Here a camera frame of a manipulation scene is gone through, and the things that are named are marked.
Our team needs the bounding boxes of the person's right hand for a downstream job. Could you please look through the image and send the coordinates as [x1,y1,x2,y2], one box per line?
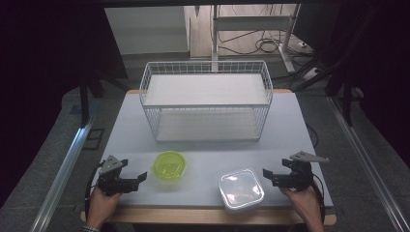
[279,186,324,223]

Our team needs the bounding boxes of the white power strip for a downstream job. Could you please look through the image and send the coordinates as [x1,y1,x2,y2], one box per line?
[303,67,322,81]

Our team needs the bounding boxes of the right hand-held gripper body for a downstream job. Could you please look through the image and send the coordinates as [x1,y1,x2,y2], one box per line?
[272,150,330,191]

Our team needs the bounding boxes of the aluminium rail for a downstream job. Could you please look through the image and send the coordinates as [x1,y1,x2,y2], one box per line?
[327,96,410,232]
[30,117,96,232]

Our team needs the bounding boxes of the square white lidded container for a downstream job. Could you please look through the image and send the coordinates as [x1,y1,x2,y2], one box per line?
[218,167,265,214]

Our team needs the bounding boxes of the white panel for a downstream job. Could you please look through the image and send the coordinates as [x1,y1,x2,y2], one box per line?
[104,6,190,56]

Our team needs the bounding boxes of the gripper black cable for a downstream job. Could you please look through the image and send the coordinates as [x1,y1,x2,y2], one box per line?
[310,173,327,223]
[84,162,104,212]

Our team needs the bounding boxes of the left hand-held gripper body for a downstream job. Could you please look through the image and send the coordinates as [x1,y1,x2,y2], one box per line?
[96,155,139,197]

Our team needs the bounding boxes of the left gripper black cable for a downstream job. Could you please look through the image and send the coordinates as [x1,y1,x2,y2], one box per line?
[84,162,104,212]

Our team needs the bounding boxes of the person's left hand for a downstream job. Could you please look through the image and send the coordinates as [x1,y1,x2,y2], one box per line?
[86,187,123,229]

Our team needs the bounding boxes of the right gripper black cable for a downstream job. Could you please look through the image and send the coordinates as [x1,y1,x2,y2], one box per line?
[310,173,327,223]

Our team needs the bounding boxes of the black floor plate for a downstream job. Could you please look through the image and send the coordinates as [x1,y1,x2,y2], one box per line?
[82,128,105,151]

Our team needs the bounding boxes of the black floor cables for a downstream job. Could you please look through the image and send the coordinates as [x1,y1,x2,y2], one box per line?
[217,28,312,56]

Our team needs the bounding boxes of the white wire shelf rack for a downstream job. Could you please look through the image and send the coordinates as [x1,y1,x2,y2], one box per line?
[138,60,275,143]

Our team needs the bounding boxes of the round green lidded container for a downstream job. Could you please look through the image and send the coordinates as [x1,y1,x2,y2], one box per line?
[151,150,188,182]

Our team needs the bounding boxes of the black metal stand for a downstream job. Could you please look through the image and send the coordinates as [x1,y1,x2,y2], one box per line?
[78,64,130,128]
[291,57,356,128]

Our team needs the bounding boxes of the white metal desk frame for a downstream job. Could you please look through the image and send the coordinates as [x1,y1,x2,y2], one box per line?
[211,3,302,73]

